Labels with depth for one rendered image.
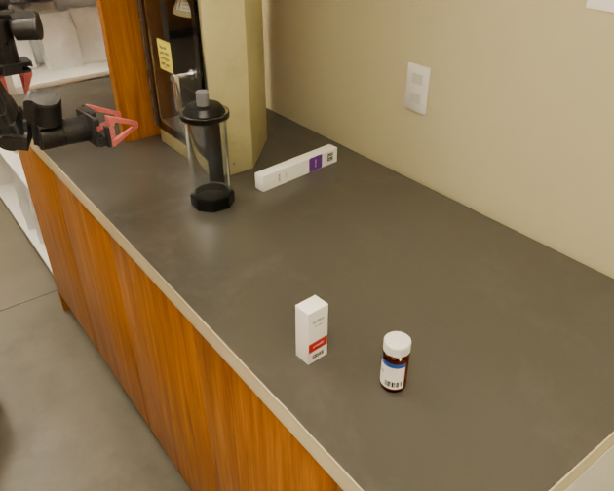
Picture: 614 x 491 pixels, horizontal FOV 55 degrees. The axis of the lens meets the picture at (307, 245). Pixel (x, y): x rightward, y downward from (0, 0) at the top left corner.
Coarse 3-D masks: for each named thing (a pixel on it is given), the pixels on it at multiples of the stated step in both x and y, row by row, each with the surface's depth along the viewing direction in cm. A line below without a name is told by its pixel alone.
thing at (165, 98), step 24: (144, 0) 147; (168, 0) 137; (192, 0) 128; (168, 24) 141; (192, 24) 131; (192, 48) 135; (168, 72) 150; (168, 96) 155; (192, 96) 143; (168, 120) 161
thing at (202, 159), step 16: (224, 112) 128; (192, 128) 126; (208, 128) 126; (224, 128) 129; (192, 144) 129; (208, 144) 128; (224, 144) 131; (192, 160) 131; (208, 160) 130; (224, 160) 132; (192, 176) 134; (208, 176) 132; (224, 176) 134; (192, 192) 137; (208, 192) 134; (224, 192) 136
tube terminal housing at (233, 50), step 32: (224, 0) 131; (256, 0) 146; (224, 32) 134; (256, 32) 149; (224, 64) 138; (256, 64) 152; (224, 96) 142; (256, 96) 154; (256, 128) 157; (256, 160) 160
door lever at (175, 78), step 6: (192, 72) 138; (174, 78) 137; (180, 78) 138; (192, 78) 139; (174, 84) 137; (174, 90) 138; (180, 90) 139; (174, 96) 140; (180, 96) 140; (174, 102) 141; (180, 102) 140; (180, 108) 141
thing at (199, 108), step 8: (200, 96) 125; (208, 96) 126; (192, 104) 128; (200, 104) 126; (208, 104) 127; (216, 104) 128; (184, 112) 126; (192, 112) 125; (200, 112) 125; (208, 112) 125; (216, 112) 126
